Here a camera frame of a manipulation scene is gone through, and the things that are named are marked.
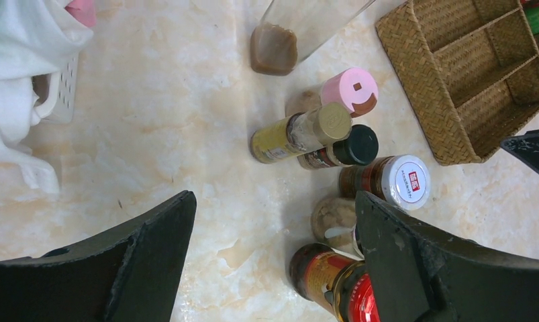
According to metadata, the pink cloth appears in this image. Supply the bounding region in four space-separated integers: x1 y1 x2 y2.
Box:
65 0 97 28

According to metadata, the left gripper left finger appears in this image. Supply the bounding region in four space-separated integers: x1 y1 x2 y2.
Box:
0 191 197 321

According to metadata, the white lid sauce jar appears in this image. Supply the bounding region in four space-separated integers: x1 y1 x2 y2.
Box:
338 154 431 211

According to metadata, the yellow label pepper shaker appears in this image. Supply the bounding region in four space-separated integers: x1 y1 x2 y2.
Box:
249 103 352 164

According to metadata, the black cap soy bottle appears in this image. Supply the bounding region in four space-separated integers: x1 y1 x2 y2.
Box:
297 124 379 170

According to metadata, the black cap dark jar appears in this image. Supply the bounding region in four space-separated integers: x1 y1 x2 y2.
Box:
310 197 364 259

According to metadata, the white plastic basket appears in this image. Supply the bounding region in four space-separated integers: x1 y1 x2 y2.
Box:
32 54 79 124

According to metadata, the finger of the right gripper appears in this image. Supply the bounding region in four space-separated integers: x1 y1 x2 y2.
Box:
500 129 539 174

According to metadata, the pink lid spice jar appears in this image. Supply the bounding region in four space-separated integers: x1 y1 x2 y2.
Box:
285 68 379 118

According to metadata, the tall glass oil bottle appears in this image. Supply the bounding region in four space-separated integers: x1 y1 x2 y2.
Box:
250 0 374 76

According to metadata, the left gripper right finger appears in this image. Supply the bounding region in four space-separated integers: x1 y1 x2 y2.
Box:
356 191 539 321

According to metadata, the white cloth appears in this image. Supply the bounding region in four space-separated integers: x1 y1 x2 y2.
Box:
0 1 93 194

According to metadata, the red lid sauce jar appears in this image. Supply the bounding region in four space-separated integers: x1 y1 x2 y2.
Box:
289 243 380 322

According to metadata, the woven wicker divided tray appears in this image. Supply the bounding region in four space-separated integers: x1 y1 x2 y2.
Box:
375 1 539 166

